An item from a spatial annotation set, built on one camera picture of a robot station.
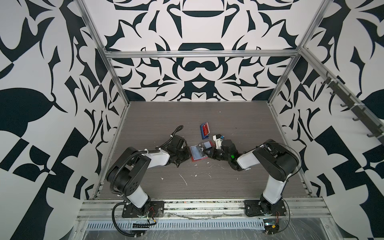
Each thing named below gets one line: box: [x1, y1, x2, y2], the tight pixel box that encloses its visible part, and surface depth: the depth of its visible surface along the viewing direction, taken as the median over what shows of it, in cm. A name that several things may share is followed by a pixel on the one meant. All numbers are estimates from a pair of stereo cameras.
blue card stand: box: [200, 122, 210, 140], surface depth 103 cm
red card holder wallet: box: [189, 140, 213, 162], surface depth 95 cm
